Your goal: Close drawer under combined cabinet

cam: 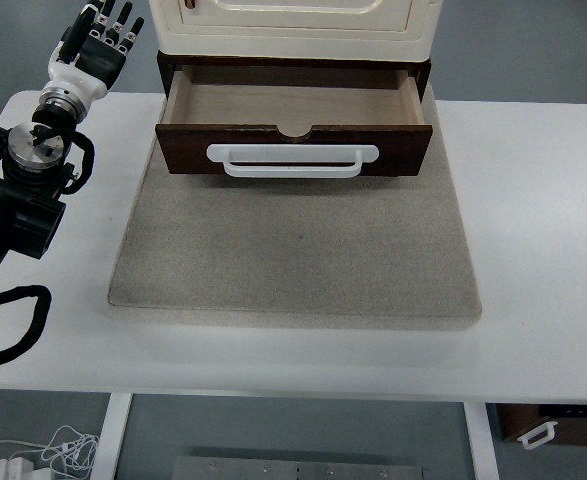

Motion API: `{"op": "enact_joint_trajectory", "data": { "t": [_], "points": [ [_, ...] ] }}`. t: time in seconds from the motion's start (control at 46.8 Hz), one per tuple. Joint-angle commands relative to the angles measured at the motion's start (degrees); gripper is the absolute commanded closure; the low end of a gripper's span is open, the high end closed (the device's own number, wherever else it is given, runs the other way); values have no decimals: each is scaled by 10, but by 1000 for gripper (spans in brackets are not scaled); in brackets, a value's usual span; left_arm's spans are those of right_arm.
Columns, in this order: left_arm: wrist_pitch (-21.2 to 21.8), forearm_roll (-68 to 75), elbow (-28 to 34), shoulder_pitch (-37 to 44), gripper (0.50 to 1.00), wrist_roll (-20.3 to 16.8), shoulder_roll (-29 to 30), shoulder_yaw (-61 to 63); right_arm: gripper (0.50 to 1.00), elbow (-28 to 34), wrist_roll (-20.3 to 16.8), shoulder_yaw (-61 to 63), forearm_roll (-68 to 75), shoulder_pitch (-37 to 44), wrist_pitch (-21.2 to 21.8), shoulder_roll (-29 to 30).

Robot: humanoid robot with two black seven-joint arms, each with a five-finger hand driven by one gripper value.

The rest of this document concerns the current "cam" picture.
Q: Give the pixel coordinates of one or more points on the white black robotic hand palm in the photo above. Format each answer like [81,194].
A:
[90,76]

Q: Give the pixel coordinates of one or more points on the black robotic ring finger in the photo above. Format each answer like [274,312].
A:
[129,38]

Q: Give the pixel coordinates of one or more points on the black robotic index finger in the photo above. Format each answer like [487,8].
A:
[100,22]

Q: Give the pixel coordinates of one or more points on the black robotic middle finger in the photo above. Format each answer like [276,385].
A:
[112,34]

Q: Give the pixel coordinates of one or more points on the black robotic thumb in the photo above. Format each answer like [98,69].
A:
[75,36]

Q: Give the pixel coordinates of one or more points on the dark wooden drawer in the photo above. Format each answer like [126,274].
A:
[296,105]

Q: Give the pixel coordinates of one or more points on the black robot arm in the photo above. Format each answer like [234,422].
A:
[47,157]

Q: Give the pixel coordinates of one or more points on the cream upper cabinet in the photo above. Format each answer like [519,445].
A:
[387,31]

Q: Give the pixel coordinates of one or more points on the brown drawer on floor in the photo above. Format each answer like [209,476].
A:
[533,425]

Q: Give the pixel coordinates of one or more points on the beige fabric pad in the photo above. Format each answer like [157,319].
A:
[361,253]

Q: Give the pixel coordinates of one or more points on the white table leg left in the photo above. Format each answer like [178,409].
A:
[111,437]

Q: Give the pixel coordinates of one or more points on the white table leg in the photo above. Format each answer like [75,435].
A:
[481,441]
[111,437]

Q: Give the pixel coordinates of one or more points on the white power adapter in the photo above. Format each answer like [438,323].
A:
[17,468]

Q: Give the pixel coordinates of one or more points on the white table leg right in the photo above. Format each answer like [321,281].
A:
[481,441]

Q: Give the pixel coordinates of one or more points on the white handle on floor drawer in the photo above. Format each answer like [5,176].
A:
[538,436]

